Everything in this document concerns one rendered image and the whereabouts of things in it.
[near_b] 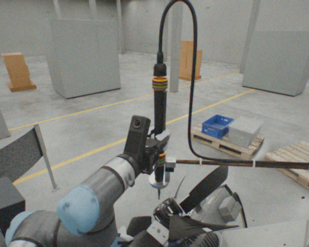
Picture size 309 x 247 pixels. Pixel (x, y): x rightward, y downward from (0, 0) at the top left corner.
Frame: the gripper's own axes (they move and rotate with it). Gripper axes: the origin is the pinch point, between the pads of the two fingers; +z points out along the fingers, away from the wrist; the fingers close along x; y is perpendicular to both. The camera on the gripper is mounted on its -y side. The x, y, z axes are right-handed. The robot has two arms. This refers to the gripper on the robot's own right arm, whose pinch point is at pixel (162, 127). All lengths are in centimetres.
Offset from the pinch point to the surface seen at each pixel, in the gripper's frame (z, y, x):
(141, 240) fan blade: -7.8, 47.9, -4.4
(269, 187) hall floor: 202, 166, 64
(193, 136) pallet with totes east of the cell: 276, 159, -70
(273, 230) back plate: 15, 39, 39
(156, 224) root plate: 0.8, 47.5, -2.6
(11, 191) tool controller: -21, 44, -72
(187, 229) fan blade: -10.0, 26.4, 13.8
